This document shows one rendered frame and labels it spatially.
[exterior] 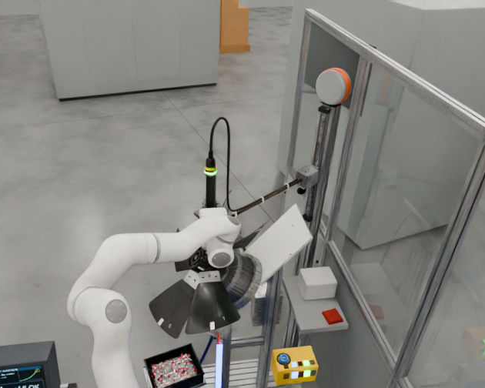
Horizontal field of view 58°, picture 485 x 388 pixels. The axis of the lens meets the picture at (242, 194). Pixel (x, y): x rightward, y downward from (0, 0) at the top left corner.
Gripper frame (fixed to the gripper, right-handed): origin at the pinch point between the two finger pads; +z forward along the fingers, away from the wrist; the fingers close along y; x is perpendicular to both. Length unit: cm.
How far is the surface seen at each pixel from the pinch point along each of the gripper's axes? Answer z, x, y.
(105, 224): 204, -158, -74
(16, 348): -31, -33, -69
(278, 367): -40, -49, 22
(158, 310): 3, -60, -23
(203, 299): -11.5, -38.9, -3.7
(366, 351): -22, -72, 70
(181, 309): -1, -56, -13
